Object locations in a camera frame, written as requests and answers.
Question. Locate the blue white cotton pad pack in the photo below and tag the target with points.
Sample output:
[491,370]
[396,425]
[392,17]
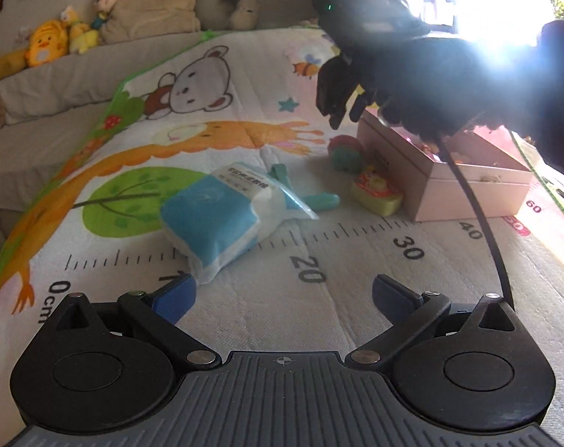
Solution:
[225,214]

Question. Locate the colourful cartoon play mat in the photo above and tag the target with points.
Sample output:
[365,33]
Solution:
[284,315]

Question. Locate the beige pillow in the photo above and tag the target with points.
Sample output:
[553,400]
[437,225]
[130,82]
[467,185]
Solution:
[130,20]

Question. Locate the yellow duck plush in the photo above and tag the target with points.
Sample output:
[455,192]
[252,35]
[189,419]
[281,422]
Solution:
[47,43]

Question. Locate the yellow orange toy block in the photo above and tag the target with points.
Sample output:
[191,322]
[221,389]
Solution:
[375,193]

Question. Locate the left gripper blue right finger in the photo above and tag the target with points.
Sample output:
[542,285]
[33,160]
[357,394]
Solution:
[413,319]

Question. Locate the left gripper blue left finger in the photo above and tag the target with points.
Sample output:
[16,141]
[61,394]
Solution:
[153,318]

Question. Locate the small doll plush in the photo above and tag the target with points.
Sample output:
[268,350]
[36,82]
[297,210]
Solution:
[103,9]

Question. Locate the pink cardboard box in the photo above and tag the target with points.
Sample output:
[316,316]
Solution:
[430,189]

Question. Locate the small yellow plush toy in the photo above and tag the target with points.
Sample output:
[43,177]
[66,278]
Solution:
[81,36]

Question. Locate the teal plastic toy clip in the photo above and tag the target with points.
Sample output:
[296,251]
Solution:
[318,202]

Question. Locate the beige sofa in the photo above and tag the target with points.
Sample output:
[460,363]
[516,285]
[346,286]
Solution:
[51,109]

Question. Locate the red green toy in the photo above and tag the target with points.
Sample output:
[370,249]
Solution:
[346,154]

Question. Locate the grey neck pillow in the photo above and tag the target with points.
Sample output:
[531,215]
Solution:
[235,15]

